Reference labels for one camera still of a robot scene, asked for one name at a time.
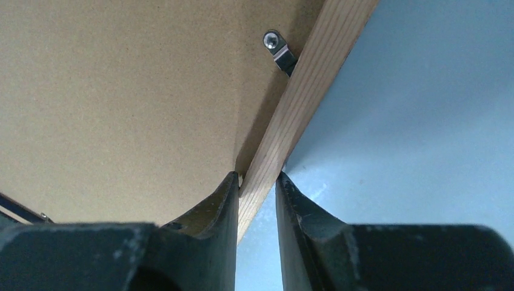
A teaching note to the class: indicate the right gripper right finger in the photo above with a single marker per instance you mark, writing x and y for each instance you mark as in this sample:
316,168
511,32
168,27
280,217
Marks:
318,251

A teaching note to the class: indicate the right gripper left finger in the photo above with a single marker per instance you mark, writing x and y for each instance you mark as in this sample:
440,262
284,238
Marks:
195,251

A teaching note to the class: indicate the brown backing board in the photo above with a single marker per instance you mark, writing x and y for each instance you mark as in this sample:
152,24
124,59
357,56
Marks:
120,100

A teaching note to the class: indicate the wooden picture frame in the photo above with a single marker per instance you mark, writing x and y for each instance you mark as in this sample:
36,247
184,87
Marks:
297,104

